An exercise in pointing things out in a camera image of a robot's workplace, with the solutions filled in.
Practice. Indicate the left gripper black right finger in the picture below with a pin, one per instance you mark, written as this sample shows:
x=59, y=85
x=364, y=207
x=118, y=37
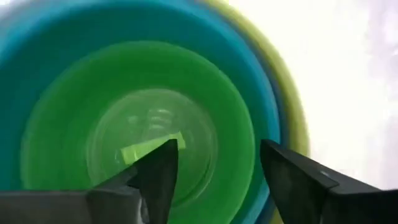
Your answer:
x=311, y=196

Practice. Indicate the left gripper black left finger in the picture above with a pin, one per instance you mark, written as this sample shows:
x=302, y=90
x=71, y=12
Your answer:
x=124, y=202

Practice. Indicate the small green plastic bowl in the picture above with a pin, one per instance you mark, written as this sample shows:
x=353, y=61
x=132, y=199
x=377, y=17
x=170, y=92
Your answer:
x=93, y=93

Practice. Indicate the blue plastic bowl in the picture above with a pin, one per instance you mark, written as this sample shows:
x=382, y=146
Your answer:
x=46, y=40

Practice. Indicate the small green block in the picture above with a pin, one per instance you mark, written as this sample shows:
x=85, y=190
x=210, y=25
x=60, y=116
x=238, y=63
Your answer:
x=140, y=151

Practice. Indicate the yellow-green plastic bowl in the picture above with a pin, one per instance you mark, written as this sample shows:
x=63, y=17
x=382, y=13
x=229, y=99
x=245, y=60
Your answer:
x=289, y=105

